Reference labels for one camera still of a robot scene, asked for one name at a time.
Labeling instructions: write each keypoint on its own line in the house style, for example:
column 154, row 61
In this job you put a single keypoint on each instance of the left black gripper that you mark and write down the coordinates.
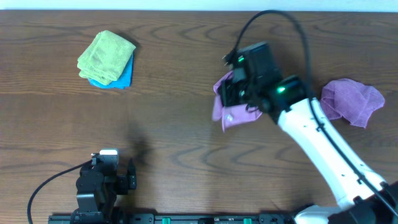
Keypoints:
column 129, row 180

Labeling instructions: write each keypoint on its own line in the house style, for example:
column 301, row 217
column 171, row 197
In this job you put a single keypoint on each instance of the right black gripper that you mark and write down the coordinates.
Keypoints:
column 226, row 97

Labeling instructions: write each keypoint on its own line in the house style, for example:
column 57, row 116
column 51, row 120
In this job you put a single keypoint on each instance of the purple microfiber cloth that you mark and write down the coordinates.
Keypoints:
column 234, row 115

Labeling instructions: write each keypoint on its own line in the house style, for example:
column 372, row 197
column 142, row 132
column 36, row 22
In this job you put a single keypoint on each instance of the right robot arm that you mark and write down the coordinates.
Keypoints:
column 362, row 195

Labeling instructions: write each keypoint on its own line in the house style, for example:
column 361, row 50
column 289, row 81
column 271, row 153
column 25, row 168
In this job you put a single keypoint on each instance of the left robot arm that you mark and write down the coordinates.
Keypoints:
column 95, row 207

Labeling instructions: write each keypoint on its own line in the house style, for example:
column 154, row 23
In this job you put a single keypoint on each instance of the folded blue cloth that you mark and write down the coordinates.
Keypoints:
column 124, row 80

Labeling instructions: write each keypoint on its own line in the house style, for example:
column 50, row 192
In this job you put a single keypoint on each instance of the crumpled purple cloth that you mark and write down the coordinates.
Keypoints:
column 351, row 100

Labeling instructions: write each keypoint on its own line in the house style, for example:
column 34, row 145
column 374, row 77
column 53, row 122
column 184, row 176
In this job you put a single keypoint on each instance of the folded green cloth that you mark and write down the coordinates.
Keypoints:
column 105, row 58

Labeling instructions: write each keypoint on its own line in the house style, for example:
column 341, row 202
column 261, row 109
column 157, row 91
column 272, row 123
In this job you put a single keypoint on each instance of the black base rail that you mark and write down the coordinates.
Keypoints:
column 263, row 218

